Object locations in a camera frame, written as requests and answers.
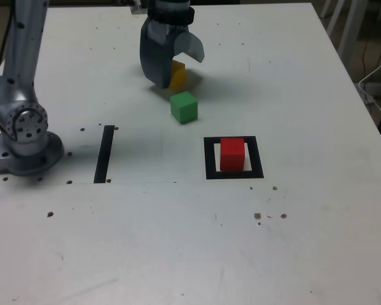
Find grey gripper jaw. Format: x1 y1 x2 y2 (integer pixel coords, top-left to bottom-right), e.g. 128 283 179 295
139 18 179 90
172 30 205 64

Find yellow cube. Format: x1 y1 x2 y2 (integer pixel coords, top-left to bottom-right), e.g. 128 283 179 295
169 60 187 89

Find green cube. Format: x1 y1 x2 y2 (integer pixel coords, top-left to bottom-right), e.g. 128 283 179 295
169 90 199 125

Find red cube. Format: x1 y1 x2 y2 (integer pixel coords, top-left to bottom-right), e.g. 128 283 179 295
219 137 246 172

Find black tape square outline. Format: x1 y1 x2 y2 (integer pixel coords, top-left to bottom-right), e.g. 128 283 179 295
203 135 265 180

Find black tape strip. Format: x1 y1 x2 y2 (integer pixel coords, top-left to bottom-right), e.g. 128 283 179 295
93 125 115 184

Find white furniture legs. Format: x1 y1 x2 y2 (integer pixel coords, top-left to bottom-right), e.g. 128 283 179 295
319 0 369 55

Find small grey gripper camera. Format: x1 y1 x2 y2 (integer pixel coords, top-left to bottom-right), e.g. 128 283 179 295
129 0 146 15

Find white cable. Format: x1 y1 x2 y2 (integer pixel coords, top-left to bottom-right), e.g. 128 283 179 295
357 52 381 119

